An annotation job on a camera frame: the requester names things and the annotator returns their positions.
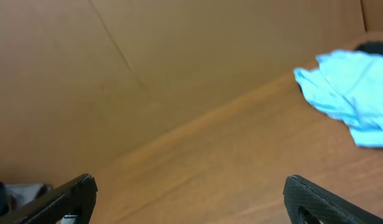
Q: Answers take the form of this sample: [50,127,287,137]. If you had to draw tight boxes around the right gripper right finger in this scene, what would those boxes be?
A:
[283,175,383,224]

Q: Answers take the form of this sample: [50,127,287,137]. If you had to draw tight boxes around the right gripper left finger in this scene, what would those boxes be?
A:
[0,174,98,224]

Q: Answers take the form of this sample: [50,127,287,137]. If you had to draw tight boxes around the folded grey shorts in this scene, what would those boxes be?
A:
[4,183,52,210]

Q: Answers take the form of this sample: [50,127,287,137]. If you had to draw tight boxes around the light blue shirt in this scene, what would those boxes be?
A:
[294,50,383,147]

